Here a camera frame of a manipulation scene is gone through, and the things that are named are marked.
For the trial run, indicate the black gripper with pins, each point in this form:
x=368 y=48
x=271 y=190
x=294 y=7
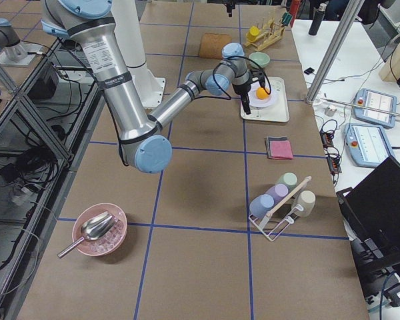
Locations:
x=242 y=89

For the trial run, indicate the green cup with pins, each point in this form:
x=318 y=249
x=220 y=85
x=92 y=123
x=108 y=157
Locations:
x=288 y=179

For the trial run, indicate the purple cup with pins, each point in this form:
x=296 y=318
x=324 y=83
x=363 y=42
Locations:
x=278 y=192

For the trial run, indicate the blue cup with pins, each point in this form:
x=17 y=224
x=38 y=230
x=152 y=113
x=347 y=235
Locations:
x=261 y=205

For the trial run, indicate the beige cup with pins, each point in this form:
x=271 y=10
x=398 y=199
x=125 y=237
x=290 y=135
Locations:
x=307 y=200

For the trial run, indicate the wooden drying rack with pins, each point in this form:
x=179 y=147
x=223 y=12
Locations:
x=271 y=31

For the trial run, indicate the black bottle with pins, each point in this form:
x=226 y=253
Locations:
x=318 y=16

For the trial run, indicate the metal scoop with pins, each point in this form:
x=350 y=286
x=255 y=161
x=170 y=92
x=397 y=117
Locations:
x=91 y=230

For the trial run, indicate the blue teach pendant near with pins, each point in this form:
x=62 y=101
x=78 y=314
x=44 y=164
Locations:
x=367 y=145

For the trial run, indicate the white round plate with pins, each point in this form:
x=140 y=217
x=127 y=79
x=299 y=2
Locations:
x=256 y=103

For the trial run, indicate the green bowl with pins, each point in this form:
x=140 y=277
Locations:
x=259 y=60

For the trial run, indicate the yellow mug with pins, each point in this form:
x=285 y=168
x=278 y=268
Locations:
x=252 y=34

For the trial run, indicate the white wire cup rack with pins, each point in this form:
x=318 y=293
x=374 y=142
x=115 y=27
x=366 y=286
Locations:
x=282 y=215

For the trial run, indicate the cream bear tray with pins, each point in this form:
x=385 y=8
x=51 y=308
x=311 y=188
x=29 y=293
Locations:
x=276 y=113

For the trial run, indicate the aluminium frame post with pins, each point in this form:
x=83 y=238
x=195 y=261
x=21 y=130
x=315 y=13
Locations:
x=353 y=7

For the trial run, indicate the pink folded cloth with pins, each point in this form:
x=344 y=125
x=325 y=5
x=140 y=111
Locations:
x=281 y=149

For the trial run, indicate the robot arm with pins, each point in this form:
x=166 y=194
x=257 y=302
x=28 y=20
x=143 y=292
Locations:
x=140 y=143
x=0 y=38

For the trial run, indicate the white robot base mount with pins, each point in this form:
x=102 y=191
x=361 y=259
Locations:
x=128 y=34

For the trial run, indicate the grey folded cloth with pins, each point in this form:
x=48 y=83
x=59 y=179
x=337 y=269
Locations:
x=267 y=143

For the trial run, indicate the blue teach pendant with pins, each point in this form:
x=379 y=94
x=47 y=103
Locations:
x=367 y=145
x=374 y=107

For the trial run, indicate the pink bowl with beads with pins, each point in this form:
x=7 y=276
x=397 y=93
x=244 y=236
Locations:
x=107 y=235

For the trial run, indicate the wooden cutting board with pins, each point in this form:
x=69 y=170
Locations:
x=211 y=45

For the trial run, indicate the black monitor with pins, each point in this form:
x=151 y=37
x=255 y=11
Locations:
x=372 y=210

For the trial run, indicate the orange fruit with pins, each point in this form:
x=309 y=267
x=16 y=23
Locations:
x=261 y=94

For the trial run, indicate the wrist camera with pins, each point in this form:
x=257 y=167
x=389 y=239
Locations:
x=258 y=76

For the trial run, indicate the blue teach pendant far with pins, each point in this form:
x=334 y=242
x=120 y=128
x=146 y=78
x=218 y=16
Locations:
x=374 y=107

